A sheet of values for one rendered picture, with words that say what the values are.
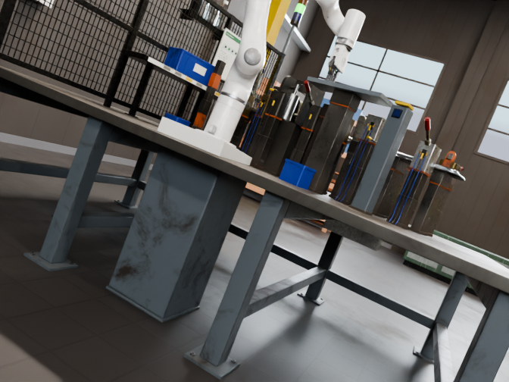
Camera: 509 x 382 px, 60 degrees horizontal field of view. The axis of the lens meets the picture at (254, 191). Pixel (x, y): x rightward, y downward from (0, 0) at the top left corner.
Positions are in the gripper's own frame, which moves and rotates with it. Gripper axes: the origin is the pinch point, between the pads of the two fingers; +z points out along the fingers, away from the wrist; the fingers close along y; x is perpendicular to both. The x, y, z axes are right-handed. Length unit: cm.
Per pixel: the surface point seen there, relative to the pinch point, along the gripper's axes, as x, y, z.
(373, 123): -23.2, 8.3, 11.3
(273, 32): 102, 99, -46
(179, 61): 96, 9, 9
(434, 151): -52, 5, 15
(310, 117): 6.7, 10.1, 16.9
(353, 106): -15.9, -3.0, 8.6
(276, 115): 21.6, 4.3, 21.7
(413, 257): 6, 544, 102
